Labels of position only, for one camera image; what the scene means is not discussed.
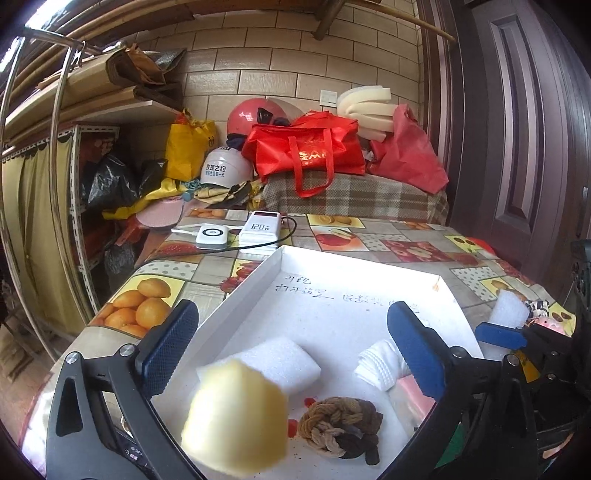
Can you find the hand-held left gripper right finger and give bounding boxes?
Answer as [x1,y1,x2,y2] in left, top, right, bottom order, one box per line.
[379,301,539,480]

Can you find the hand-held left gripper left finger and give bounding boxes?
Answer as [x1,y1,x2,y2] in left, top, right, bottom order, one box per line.
[46,299,206,480]

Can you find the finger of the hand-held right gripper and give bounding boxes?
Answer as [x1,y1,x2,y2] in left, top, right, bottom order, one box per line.
[475,322,580,370]

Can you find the white shallow box tray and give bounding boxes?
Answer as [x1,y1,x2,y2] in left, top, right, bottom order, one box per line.
[150,244,485,480]

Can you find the pale yellow sponge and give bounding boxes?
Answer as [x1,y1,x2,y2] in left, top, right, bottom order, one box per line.
[181,359,291,477]

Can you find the white folded cloth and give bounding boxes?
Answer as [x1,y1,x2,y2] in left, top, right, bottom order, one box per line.
[355,338,413,392]

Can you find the pink tissue packet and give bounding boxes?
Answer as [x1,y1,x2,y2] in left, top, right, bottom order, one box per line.
[388,375,438,418]

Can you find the fruit print tablecloth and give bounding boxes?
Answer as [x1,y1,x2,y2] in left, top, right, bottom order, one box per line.
[18,208,578,480]

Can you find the red plastic stool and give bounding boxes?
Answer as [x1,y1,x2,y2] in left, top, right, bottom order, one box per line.
[115,216,153,250]

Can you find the pink sun hat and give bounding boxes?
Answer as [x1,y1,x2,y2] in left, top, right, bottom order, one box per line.
[137,198,186,230]

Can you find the plaid blanket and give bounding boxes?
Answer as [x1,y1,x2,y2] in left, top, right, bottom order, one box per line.
[262,172,450,228]

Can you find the large white power bank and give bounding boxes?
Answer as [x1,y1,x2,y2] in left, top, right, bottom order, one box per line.
[238,210,283,253]

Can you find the yellow cloth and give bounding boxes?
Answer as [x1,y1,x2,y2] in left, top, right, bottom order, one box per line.
[102,178,185,221]

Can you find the black plastic bag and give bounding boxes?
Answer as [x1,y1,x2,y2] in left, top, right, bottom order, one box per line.
[81,154,168,209]

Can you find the plain red bag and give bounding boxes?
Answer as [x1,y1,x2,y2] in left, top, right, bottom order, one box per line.
[368,104,450,195]

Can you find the white angle iron shelf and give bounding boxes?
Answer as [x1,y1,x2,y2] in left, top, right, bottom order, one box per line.
[69,124,122,289]

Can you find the beige curtain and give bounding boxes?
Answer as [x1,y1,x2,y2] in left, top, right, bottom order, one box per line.
[0,134,95,335]

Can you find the white helmet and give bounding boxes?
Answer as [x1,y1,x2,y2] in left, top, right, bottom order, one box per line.
[199,147,254,189]

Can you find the yellow shopping bag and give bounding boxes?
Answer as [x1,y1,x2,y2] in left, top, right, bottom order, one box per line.
[165,108,218,182]

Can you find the red printed tote bag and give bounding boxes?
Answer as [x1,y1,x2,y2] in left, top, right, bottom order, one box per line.
[241,111,366,199]

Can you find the cream folded foam sheet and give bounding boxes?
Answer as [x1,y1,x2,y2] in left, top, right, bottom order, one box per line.
[336,85,399,139]

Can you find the chrome tube rack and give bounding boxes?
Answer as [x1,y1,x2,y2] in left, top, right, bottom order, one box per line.
[0,25,95,333]

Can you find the pink helmet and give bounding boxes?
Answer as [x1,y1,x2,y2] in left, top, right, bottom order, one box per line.
[226,98,303,139]

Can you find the beige board stack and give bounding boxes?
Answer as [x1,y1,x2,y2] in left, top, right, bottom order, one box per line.
[0,60,183,139]

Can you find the brown paper bags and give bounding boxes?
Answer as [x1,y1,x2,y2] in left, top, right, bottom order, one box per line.
[105,44,188,100]

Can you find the bamboo pole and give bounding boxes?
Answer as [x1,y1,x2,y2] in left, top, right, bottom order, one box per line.
[314,0,457,44]

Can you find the braided rope knot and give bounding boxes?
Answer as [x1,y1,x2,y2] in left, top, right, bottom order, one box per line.
[298,396,385,466]

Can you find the white wireless charger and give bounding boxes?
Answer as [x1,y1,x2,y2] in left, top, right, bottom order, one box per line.
[194,224,230,252]

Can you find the thin black cable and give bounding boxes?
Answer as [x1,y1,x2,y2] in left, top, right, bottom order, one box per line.
[221,215,299,254]

